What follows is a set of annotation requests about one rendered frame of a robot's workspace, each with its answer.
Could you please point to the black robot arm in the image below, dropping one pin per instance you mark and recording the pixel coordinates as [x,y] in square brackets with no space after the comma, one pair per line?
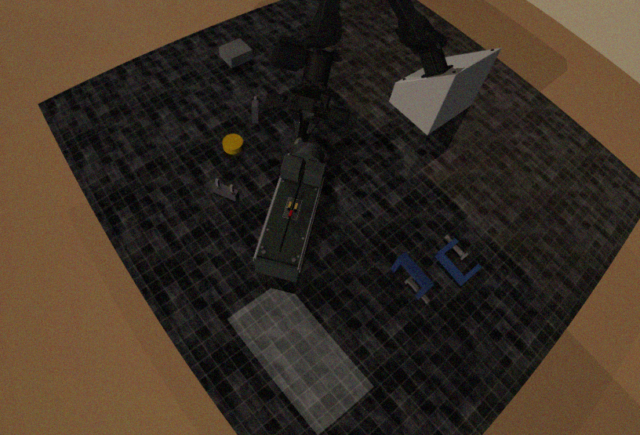
[414,30]

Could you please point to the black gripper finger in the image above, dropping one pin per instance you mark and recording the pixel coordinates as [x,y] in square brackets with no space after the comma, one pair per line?
[297,119]
[313,123]

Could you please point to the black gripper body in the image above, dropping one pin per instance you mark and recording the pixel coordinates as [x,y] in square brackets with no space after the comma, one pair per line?
[279,100]

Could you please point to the yellow short cylinder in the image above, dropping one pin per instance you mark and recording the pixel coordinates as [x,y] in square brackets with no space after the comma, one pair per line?
[232,143]

